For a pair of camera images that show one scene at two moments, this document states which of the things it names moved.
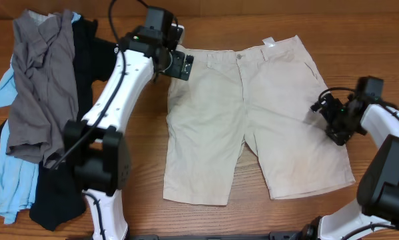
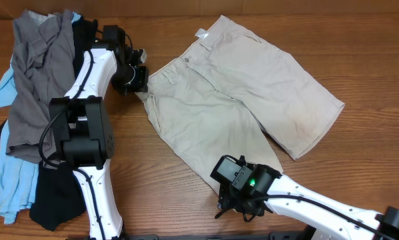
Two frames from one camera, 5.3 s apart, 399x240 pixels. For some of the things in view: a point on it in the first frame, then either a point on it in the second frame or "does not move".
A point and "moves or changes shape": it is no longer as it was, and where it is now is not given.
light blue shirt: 13,178 does not move
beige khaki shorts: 263,97 moves or changes shape
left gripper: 176,69 to 141,83
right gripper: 339,137 to 228,202
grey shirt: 45,97 does not move
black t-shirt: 58,197 does not move
